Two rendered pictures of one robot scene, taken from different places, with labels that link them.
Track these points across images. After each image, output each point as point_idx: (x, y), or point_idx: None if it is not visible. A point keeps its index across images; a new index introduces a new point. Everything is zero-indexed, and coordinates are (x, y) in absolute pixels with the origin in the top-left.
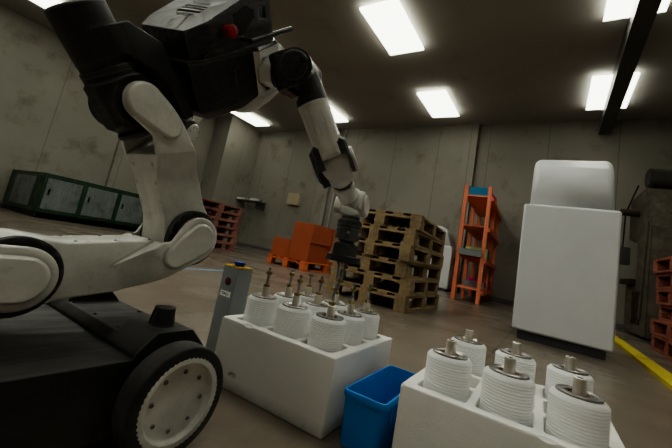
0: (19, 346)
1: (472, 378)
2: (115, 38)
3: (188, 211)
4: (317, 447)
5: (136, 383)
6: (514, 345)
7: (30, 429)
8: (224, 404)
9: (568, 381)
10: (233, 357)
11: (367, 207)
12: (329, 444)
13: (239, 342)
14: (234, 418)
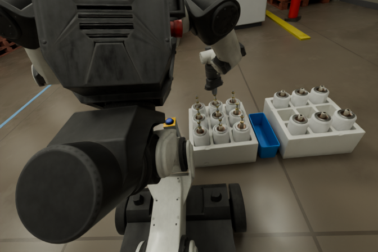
0: None
1: (289, 109)
2: (135, 166)
3: (179, 149)
4: (259, 165)
5: (243, 224)
6: (302, 90)
7: None
8: (216, 174)
9: (323, 97)
10: (204, 158)
11: None
12: (259, 161)
13: (205, 154)
14: (227, 178)
